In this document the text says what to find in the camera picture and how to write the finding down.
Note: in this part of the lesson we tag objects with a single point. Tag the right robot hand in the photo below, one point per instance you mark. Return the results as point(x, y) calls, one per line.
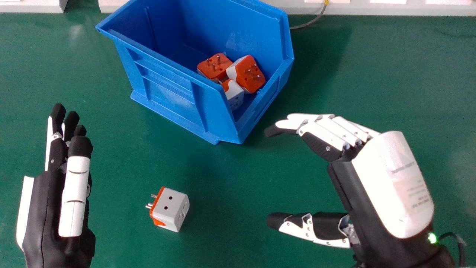
point(386, 186)

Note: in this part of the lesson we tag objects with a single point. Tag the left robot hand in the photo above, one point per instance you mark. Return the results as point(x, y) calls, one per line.
point(52, 208)

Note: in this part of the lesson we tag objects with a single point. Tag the white-and-orange plug adapter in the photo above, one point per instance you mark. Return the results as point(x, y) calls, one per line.
point(233, 93)
point(169, 209)
point(247, 73)
point(215, 67)

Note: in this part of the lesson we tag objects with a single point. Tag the blue plastic bin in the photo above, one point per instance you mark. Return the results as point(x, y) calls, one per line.
point(193, 70)

